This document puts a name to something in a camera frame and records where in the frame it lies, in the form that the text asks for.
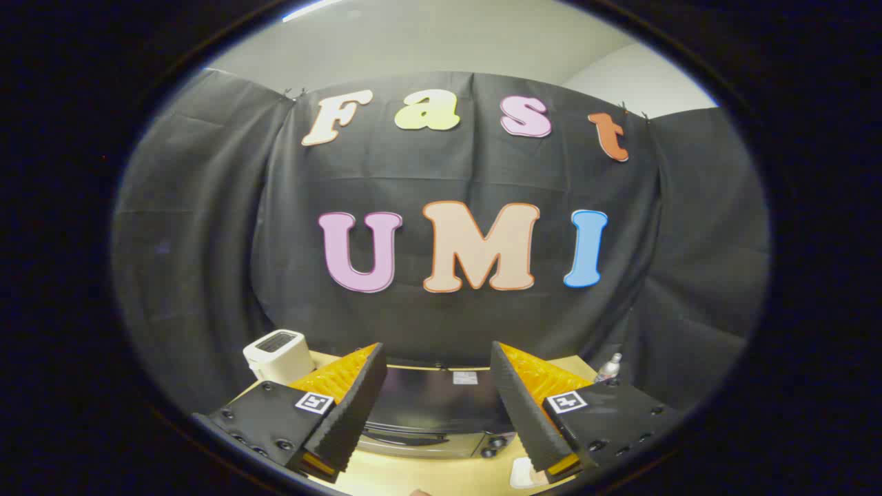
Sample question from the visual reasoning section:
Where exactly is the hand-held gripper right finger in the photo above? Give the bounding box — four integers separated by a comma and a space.
491, 341, 681, 483

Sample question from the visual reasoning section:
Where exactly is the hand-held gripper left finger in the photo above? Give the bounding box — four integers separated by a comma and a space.
192, 342, 388, 483

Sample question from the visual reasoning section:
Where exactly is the black toaster oven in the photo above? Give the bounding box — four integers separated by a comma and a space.
357, 364, 519, 460

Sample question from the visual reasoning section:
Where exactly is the white pop-up toaster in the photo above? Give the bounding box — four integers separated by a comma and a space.
243, 329, 316, 386

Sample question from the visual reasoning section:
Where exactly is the white square plate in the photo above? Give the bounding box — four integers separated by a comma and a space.
510, 457, 548, 490

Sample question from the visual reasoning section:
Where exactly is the pink label plastic bottle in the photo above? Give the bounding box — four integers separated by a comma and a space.
594, 353, 623, 385

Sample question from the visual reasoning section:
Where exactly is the black backdrop cloth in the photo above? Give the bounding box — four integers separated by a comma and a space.
110, 68, 771, 415

